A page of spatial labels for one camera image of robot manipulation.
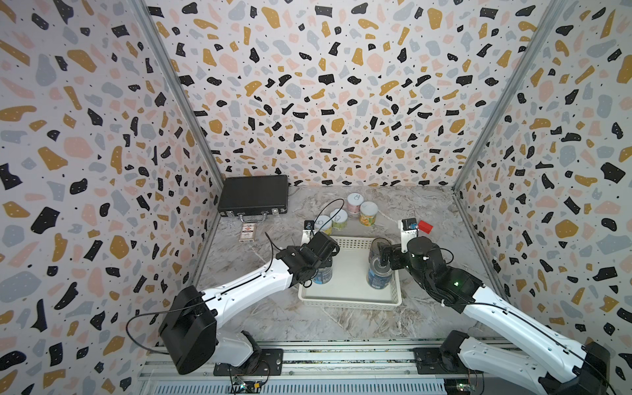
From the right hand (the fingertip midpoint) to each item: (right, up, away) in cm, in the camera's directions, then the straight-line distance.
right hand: (391, 242), depth 76 cm
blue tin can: (-21, -13, +10) cm, 27 cm away
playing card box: (-54, 0, +27) cm, 60 cm away
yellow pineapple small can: (-22, +4, +27) cm, 35 cm away
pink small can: (-9, +13, +33) cm, 37 cm away
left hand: (-24, -4, +7) cm, 25 cm away
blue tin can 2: (-3, -12, +6) cm, 14 cm away
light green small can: (-15, +6, +27) cm, 32 cm away
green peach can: (-4, +7, +27) cm, 29 cm away
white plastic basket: (-12, -18, +16) cm, 26 cm away
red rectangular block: (+22, +3, +31) cm, 38 cm away
